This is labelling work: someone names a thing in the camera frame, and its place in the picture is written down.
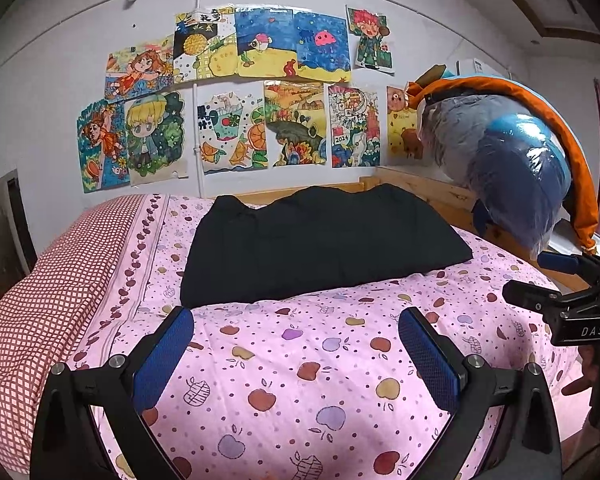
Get red haired figure drawing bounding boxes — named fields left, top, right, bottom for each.
left=346, top=6, right=395, bottom=71

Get fish on beach drawing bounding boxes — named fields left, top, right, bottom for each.
left=235, top=8, right=299, bottom=79

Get swimming girl blue drawing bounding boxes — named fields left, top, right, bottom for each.
left=77, top=100, right=131, bottom=194

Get juice cup fruit drawing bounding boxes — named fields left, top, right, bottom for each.
left=196, top=92, right=269, bottom=175

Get blond boy drawing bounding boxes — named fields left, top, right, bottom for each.
left=124, top=91, right=189, bottom=187

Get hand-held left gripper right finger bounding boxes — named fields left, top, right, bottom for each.
left=397, top=306, right=563, bottom=480

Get yellow bear drawing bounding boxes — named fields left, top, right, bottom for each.
left=386, top=85, right=425, bottom=161

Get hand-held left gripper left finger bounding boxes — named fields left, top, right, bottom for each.
left=30, top=306, right=196, bottom=480

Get pineapple drawing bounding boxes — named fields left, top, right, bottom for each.
left=174, top=10, right=239, bottom=84

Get dark framed window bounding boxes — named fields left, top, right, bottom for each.
left=0, top=170, right=38, bottom=306

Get person's right hand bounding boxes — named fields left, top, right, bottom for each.
left=562, top=346, right=600, bottom=396

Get orange dress girl drawing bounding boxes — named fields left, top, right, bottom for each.
left=105, top=42, right=175, bottom=102

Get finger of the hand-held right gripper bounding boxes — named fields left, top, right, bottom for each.
left=537, top=251, right=593, bottom=275
left=502, top=280, right=563, bottom=317

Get wooden bed frame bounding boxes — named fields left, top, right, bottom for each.
left=235, top=165, right=581, bottom=281

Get pink jellyfish drawing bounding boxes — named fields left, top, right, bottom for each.
left=294, top=12, right=352, bottom=84

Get colourful city drawing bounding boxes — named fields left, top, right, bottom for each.
left=327, top=85, right=381, bottom=169

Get black garment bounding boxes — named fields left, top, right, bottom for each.
left=180, top=184, right=473, bottom=307

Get autumn field landscape drawing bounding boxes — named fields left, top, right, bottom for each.
left=264, top=80, right=328, bottom=167

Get red checked blanket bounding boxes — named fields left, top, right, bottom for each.
left=0, top=194, right=151, bottom=476

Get pink apple print bed sheet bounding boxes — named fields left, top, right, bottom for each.
left=87, top=192, right=581, bottom=480

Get colourful drawings on wall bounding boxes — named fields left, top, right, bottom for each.
left=125, top=0, right=211, bottom=196

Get plastic-wrapped bundle with orange cloth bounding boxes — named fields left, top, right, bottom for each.
left=405, top=65, right=600, bottom=254

